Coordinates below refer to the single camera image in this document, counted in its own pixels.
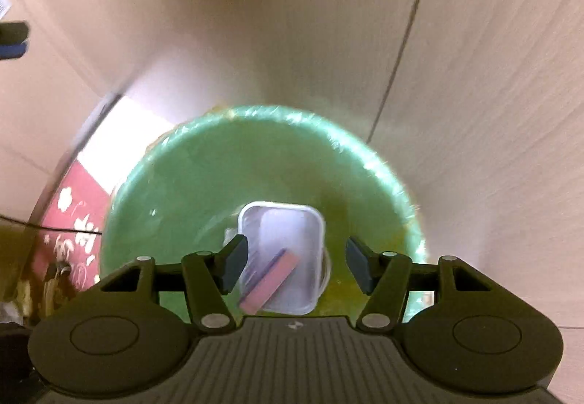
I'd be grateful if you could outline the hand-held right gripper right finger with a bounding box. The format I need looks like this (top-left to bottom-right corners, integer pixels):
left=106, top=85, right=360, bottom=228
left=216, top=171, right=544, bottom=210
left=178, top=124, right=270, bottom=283
left=345, top=237, right=496, bottom=335

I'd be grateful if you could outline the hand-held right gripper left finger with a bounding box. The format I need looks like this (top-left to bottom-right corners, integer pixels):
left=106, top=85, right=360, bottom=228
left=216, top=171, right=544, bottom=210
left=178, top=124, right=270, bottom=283
left=98, top=234, right=248, bottom=335

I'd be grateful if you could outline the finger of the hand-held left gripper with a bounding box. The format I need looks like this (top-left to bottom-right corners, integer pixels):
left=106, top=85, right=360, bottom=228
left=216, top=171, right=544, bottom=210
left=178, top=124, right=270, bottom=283
left=0, top=22, right=29, bottom=60

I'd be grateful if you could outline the pink sponge block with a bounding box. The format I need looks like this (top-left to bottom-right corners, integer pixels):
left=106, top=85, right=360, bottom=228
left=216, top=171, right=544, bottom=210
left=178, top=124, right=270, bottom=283
left=239, top=249, right=297, bottom=314

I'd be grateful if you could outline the clear plastic tray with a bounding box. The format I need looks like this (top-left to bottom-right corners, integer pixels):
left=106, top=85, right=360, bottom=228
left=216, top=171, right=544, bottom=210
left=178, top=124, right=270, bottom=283
left=237, top=202, right=326, bottom=316

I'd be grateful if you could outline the green lined trash bin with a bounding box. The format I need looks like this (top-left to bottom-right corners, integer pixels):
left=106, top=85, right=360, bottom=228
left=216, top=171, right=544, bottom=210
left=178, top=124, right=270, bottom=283
left=99, top=105, right=428, bottom=328

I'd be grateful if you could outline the thin black cable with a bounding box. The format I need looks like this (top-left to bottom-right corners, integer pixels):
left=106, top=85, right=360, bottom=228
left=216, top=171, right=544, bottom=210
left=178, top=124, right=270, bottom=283
left=0, top=214, right=102, bottom=235

